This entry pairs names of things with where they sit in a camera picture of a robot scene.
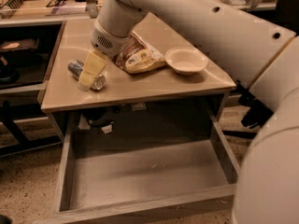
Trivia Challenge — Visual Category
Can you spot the white paper bowl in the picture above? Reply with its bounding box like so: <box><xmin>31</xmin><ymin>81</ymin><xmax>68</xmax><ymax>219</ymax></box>
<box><xmin>164</xmin><ymin>47</ymin><xmax>208</xmax><ymax>76</ymax></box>

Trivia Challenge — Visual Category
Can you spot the wooden cabinet with beige top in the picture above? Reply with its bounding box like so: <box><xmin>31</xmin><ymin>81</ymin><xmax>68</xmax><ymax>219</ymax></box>
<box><xmin>36</xmin><ymin>12</ymin><xmax>237</xmax><ymax>143</ymax></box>

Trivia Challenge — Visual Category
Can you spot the black coiled spring tool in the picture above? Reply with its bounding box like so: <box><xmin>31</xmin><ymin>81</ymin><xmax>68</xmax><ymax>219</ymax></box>
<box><xmin>0</xmin><ymin>0</ymin><xmax>23</xmax><ymax>18</ymax></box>

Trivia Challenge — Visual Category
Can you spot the long background workbench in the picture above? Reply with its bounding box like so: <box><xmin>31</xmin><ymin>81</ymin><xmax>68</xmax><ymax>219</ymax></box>
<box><xmin>0</xmin><ymin>0</ymin><xmax>278</xmax><ymax>28</ymax></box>

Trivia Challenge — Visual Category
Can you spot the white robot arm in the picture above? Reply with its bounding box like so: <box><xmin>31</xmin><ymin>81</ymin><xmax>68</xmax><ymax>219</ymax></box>
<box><xmin>86</xmin><ymin>0</ymin><xmax>299</xmax><ymax>224</ymax></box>

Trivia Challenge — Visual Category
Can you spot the silver redbull can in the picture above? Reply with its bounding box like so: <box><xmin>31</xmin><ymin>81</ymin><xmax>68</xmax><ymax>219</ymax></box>
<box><xmin>68</xmin><ymin>60</ymin><xmax>106</xmax><ymax>91</ymax></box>

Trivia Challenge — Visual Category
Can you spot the white gripper with vents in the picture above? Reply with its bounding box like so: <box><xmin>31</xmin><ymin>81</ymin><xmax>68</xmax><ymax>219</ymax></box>
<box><xmin>78</xmin><ymin>18</ymin><xmax>128</xmax><ymax>91</ymax></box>

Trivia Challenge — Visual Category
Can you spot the grey open top drawer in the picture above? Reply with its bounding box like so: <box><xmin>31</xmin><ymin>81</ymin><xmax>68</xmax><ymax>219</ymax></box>
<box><xmin>35</xmin><ymin>100</ymin><xmax>239</xmax><ymax>224</ymax></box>

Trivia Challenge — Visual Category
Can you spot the dark side shelf unit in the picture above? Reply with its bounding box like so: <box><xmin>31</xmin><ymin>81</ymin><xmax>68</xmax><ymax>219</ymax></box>
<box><xmin>0</xmin><ymin>23</ymin><xmax>63</xmax><ymax>157</ymax></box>

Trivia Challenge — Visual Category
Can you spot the black office chair base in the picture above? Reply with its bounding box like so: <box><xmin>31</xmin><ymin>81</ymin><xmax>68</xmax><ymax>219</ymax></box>
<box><xmin>234</xmin><ymin>80</ymin><xmax>274</xmax><ymax>130</ymax></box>

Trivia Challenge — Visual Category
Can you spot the brown chip bag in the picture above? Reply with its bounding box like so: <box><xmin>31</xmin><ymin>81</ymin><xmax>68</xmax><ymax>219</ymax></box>
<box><xmin>112</xmin><ymin>32</ymin><xmax>165</xmax><ymax>75</ymax></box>

